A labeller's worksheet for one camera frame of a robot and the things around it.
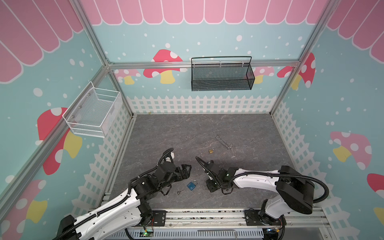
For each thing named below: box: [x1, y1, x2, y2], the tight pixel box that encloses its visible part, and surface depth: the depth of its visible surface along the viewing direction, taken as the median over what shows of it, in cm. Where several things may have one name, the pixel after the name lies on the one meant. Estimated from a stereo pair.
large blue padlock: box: [187, 180, 198, 191], surface depth 86 cm
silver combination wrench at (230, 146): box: [216, 134, 233, 149], surface depth 105 cm
